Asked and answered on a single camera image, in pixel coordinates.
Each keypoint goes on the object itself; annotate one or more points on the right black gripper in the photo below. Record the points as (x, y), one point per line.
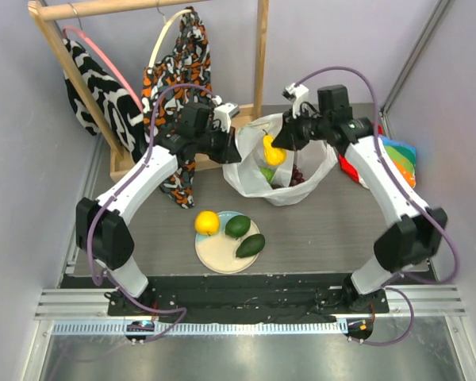
(292, 132)

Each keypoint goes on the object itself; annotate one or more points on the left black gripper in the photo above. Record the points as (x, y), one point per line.
(229, 152)

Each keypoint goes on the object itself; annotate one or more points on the white plastic bag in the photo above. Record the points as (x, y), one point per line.
(314, 161)

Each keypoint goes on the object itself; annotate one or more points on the light green fake apple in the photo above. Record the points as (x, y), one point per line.
(268, 173)

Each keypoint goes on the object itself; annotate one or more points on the yellow fake lemon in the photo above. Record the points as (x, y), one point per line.
(207, 223)

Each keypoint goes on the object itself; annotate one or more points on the green fake fruit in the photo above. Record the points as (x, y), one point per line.
(237, 226)

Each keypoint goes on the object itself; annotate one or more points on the green fake avocado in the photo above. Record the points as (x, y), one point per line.
(251, 246)

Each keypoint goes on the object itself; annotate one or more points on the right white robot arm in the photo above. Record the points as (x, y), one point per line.
(412, 234)

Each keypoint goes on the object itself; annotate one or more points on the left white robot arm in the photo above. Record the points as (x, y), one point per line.
(102, 225)

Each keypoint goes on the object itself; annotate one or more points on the dark red fake grapes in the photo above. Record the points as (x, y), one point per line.
(296, 177)

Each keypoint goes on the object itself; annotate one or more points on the red white cloth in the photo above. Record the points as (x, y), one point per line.
(349, 166)

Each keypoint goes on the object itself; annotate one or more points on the orange grey camouflage cloth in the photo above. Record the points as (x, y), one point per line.
(179, 79)

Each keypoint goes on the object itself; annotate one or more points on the blue cream ceramic plate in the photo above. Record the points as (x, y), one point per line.
(217, 252)

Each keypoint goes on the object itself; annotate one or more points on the black white zebra cloth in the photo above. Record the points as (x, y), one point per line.
(116, 103)

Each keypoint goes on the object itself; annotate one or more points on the cream clothes hanger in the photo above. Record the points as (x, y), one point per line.
(165, 29)

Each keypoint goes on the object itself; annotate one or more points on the rainbow striped cloth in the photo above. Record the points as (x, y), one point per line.
(404, 158)

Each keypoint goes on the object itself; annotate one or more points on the wooden clothes rack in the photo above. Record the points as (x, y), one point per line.
(46, 18)

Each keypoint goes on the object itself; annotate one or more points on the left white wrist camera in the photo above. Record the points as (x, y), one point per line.
(223, 113)

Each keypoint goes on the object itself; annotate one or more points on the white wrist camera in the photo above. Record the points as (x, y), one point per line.
(223, 113)
(297, 94)

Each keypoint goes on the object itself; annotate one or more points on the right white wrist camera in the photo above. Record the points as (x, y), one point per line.
(297, 94)

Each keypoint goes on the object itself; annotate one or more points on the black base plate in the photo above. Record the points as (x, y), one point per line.
(263, 298)

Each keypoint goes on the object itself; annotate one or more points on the white slotted cable duct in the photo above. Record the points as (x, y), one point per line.
(148, 328)

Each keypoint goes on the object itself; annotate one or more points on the aluminium rail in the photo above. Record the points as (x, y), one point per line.
(403, 300)

